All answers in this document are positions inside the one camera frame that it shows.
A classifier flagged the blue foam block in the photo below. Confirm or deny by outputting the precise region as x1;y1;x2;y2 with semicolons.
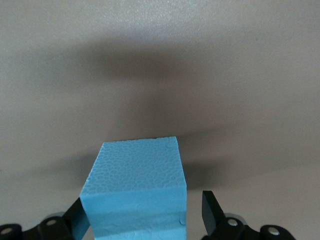
79;136;188;240

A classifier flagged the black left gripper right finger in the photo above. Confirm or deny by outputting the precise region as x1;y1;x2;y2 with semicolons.
201;190;296;240

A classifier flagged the brown table cover sheet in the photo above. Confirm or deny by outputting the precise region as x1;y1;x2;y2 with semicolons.
0;0;320;240

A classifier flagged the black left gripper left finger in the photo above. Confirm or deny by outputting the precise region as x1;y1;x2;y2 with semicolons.
0;196;90;240

